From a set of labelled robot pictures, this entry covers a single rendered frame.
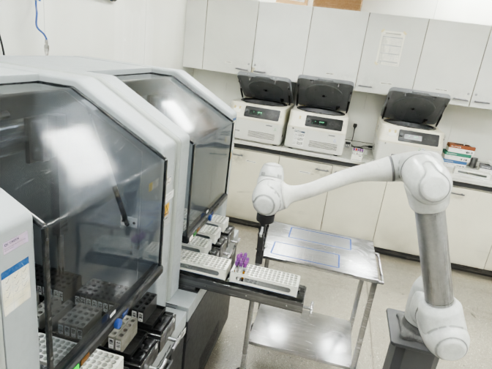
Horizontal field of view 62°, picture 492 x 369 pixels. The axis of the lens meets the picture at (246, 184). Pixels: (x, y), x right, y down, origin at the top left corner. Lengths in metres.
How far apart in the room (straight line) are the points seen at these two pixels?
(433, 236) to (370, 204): 2.56
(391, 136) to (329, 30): 1.14
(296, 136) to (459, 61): 1.57
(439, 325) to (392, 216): 2.53
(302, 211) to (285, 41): 1.66
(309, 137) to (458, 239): 1.68
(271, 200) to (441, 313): 0.74
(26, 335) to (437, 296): 1.31
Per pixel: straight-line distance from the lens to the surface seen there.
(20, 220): 0.89
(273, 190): 1.47
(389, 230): 4.21
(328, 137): 3.95
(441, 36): 4.23
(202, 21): 4.42
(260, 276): 1.82
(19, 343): 1.01
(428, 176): 1.44
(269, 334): 2.47
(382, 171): 1.63
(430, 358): 2.04
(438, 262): 1.62
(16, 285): 0.94
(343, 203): 4.10
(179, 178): 1.60
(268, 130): 3.99
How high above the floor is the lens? 1.79
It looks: 19 degrees down
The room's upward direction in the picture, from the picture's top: 7 degrees clockwise
